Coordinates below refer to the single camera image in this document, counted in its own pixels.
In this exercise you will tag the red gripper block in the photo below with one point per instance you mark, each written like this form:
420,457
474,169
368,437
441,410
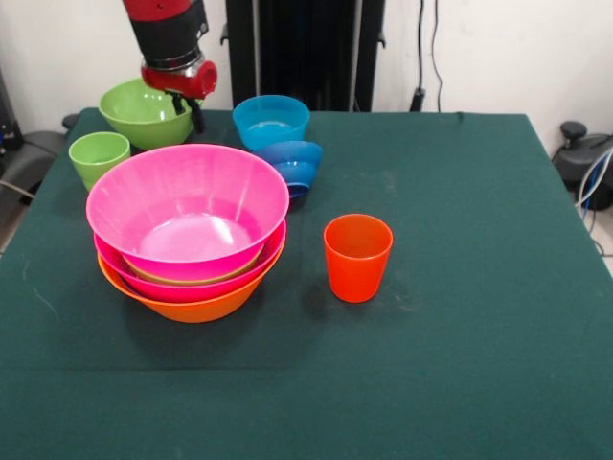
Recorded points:
191,86

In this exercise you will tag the green plastic bowl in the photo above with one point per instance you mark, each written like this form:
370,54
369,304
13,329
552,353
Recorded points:
139,115
239,274

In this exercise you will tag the light blue plastic bowl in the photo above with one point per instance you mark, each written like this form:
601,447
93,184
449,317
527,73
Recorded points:
270,117

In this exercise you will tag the pink plastic bowl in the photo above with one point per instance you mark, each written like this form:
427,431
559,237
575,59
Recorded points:
187,201
158,290

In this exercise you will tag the dark blue plastic bowl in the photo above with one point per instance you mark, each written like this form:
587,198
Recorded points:
297,163

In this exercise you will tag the orange plastic bowl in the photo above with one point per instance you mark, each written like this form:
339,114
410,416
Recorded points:
191,311

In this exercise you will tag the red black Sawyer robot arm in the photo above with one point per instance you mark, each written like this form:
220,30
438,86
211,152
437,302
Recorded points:
167,33

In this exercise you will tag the green plastic cup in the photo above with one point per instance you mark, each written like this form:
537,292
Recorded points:
98,155

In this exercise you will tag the black office chair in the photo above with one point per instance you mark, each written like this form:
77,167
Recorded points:
33,158
574,163

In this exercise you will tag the red plastic cup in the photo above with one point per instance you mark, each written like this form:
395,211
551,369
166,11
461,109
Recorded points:
356,273

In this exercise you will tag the dark green tablecloth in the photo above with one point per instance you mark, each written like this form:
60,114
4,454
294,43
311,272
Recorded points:
306,383

